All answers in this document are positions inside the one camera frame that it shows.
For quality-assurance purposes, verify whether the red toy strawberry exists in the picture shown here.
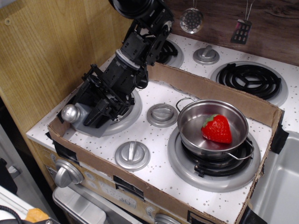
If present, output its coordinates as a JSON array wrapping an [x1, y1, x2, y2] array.
[[201, 114, 232, 144]]

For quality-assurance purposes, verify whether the back left stove burner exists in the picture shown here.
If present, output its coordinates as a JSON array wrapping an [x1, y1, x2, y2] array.
[[157, 40, 184, 68]]

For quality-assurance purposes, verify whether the silver oven dial right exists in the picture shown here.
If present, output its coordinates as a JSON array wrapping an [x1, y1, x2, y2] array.
[[154, 214, 180, 224]]

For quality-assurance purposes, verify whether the grey sink basin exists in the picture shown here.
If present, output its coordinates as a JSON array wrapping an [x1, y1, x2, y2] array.
[[250, 132, 299, 224]]

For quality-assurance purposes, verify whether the silver center stove knob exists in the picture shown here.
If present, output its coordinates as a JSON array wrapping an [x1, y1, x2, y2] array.
[[147, 103, 178, 128]]

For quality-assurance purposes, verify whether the black cable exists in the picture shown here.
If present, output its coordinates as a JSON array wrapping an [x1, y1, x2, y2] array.
[[0, 204, 21, 221]]

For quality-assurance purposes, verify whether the front left stove burner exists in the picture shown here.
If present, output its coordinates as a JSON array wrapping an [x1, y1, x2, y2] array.
[[102, 90, 142, 136]]

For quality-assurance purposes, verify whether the silver oven dial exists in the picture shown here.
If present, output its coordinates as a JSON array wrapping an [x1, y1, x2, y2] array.
[[154, 214, 180, 224], [54, 159, 84, 188]]

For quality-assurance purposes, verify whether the silver front stove knob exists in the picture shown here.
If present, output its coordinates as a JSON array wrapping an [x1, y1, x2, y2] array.
[[114, 141, 150, 172]]

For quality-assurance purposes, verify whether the pink hanging spatula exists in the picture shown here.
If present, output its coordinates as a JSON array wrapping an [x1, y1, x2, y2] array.
[[230, 0, 255, 45]]

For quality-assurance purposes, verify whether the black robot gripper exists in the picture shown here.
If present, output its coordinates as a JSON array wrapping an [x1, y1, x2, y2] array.
[[72, 56, 140, 128]]

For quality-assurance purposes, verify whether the silver oven door handle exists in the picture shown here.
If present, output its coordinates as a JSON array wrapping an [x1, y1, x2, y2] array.
[[52, 186, 146, 224]]

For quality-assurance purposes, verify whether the front right stove burner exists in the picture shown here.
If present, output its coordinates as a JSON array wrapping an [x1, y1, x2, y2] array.
[[167, 128, 261, 193]]

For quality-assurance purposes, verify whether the back right stove burner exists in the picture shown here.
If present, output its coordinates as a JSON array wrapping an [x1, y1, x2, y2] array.
[[210, 61, 288, 106]]

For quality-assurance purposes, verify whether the orange object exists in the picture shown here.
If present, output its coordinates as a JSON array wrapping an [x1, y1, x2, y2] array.
[[25, 208, 49, 223]]

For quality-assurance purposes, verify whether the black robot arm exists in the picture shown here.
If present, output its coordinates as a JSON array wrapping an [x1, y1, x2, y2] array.
[[73, 0, 174, 128]]

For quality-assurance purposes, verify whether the stove burner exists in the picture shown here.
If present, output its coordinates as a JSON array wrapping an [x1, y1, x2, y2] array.
[[210, 61, 288, 106], [157, 40, 184, 68], [167, 128, 261, 193], [102, 90, 142, 136]]

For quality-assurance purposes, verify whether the brown cardboard barrier frame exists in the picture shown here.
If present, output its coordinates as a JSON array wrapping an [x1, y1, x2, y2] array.
[[48, 64, 284, 224]]

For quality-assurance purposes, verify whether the silver stove knob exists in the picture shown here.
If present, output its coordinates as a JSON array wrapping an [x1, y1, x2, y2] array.
[[114, 141, 150, 172], [193, 45, 220, 65], [147, 103, 178, 128]]

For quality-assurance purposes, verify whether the grey pepper shaker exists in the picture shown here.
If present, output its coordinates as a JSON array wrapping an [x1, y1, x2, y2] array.
[[61, 103, 113, 138]]

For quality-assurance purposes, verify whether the oven clock display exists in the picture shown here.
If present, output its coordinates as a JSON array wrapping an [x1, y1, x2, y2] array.
[[98, 181, 137, 209]]

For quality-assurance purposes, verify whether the stainless steel pot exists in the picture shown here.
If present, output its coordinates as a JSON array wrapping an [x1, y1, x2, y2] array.
[[177, 99, 254, 160]]

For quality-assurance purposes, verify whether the hanging metal strainer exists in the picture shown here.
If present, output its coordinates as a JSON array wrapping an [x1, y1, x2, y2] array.
[[180, 0, 204, 34]]

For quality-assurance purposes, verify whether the silver oven dial left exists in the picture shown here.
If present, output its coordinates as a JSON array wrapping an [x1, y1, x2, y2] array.
[[54, 159, 84, 188]]

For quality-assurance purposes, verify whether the silver back stove knob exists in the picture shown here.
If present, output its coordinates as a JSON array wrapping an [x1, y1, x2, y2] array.
[[193, 45, 220, 65]]

